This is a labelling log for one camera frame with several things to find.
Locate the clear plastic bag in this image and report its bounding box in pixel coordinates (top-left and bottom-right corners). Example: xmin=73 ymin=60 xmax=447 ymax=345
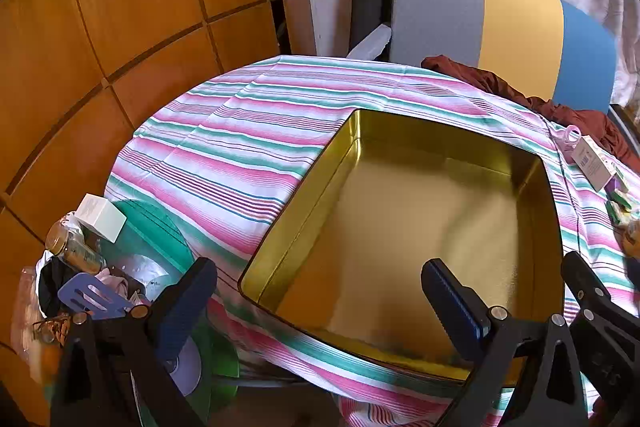
xmin=10 ymin=267 xmax=66 ymax=358

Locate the white plastic bag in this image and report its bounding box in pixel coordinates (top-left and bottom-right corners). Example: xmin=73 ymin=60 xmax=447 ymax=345
xmin=346 ymin=24 xmax=392 ymax=60

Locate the yellow pastry packet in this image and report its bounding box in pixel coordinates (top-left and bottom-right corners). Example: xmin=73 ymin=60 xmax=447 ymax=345
xmin=621 ymin=219 xmax=640 ymax=255

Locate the dark cloth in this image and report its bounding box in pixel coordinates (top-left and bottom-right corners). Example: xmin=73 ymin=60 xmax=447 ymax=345
xmin=37 ymin=257 xmax=76 ymax=315

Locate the cream carton box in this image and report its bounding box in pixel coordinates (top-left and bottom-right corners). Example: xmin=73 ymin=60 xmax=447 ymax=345
xmin=571 ymin=136 xmax=617 ymax=192

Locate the small white box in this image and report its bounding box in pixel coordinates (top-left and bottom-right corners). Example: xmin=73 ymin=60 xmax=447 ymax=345
xmin=75 ymin=193 xmax=128 ymax=244

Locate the maroon cloth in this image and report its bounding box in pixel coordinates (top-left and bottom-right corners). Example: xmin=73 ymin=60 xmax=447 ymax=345
xmin=421 ymin=55 xmax=640 ymax=160

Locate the silver foil wrapper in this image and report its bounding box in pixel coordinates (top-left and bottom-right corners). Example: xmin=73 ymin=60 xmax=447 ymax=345
xmin=107 ymin=252 xmax=171 ymax=293

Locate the striped tablecloth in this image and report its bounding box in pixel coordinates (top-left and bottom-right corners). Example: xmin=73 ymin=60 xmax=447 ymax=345
xmin=103 ymin=55 xmax=640 ymax=427

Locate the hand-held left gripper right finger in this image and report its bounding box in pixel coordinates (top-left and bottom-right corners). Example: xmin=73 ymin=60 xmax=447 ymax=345
xmin=421 ymin=258 xmax=590 ymax=427

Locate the pink small container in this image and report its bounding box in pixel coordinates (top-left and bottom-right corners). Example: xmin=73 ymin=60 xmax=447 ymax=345
xmin=550 ymin=125 xmax=582 ymax=152

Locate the blue slotted spatula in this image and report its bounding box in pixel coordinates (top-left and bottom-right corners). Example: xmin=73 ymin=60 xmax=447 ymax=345
xmin=57 ymin=272 xmax=132 ymax=320

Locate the purple snack packet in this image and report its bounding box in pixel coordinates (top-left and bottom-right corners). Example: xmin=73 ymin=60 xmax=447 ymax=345
xmin=607 ymin=167 xmax=631 ymax=194

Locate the gold metal tin box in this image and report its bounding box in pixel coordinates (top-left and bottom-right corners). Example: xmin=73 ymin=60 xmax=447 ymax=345
xmin=237 ymin=108 xmax=566 ymax=383

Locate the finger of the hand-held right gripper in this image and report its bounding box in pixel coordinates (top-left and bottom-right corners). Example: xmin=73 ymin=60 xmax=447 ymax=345
xmin=561 ymin=251 xmax=640 ymax=343

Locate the grey yellow blue chair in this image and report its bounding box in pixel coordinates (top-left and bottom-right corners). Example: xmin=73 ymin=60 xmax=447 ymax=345
xmin=389 ymin=0 xmax=618 ymax=114

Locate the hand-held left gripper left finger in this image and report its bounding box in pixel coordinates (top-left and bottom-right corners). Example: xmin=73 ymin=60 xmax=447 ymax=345
xmin=50 ymin=257 xmax=219 ymax=427

